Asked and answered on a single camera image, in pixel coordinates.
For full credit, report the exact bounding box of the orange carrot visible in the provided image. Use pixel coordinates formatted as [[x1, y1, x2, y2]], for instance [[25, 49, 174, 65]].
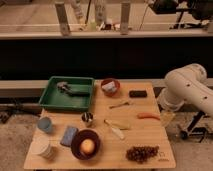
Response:
[[137, 113, 160, 120]]

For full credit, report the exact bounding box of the blue sponge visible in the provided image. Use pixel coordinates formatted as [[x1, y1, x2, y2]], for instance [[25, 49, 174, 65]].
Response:
[[60, 126, 78, 147]]

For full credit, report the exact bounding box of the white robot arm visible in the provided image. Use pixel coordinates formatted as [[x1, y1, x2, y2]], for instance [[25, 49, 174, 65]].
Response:
[[157, 63, 213, 117]]

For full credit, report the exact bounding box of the dark brown bowl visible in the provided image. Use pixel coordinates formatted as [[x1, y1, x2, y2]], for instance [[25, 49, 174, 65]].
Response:
[[71, 129, 101, 160]]

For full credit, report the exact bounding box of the white object in red bowl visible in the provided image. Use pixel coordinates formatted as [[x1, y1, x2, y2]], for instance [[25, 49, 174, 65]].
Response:
[[102, 81, 116, 93]]

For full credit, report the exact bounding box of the bunch of dark grapes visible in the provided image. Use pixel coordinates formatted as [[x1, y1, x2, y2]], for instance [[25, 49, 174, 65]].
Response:
[[126, 146, 159, 163]]

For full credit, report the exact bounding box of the black camera on stand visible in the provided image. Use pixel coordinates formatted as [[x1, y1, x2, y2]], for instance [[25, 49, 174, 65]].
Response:
[[149, 0, 213, 29]]

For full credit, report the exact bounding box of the red bowl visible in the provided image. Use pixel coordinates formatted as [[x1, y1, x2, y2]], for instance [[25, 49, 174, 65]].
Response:
[[101, 78, 120, 97]]

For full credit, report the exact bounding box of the green plastic tray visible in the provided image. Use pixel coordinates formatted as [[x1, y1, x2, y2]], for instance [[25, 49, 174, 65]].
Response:
[[39, 76, 94, 112]]

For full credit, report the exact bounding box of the small metal cup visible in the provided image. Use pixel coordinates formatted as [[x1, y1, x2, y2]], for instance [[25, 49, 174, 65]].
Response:
[[81, 112, 93, 127]]

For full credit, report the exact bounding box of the wooden table board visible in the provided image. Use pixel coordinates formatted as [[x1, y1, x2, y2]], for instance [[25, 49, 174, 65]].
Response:
[[24, 82, 176, 171]]

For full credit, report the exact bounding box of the grey tool in tray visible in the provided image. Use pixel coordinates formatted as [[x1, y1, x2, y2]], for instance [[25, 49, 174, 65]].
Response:
[[57, 82, 90, 96]]

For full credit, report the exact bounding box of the blue cup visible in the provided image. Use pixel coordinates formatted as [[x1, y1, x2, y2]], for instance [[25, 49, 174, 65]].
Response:
[[37, 117, 53, 134]]

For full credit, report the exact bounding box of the black eraser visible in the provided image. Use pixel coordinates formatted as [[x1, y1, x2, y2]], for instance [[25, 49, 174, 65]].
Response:
[[129, 90, 147, 98]]

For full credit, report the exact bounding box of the orange ball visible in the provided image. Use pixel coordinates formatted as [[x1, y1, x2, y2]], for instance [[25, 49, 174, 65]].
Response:
[[80, 139, 95, 155]]

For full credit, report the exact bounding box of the white cup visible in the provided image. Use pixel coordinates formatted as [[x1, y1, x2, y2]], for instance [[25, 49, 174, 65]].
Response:
[[32, 136, 54, 160]]

